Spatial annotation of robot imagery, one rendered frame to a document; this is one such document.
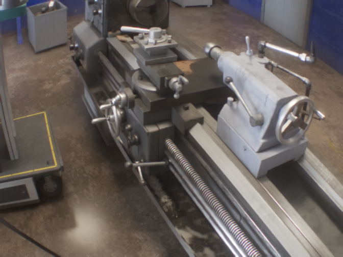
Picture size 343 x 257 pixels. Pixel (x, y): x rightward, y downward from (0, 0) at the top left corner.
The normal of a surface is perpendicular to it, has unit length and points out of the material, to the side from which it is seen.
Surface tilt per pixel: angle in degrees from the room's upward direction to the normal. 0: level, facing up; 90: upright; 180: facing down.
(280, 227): 36
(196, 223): 0
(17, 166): 0
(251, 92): 76
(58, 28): 90
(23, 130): 0
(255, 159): 90
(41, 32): 90
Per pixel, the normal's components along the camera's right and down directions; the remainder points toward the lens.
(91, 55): 0.43, 0.55
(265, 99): -0.89, 0.12
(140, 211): 0.03, -0.80
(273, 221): -0.51, -0.51
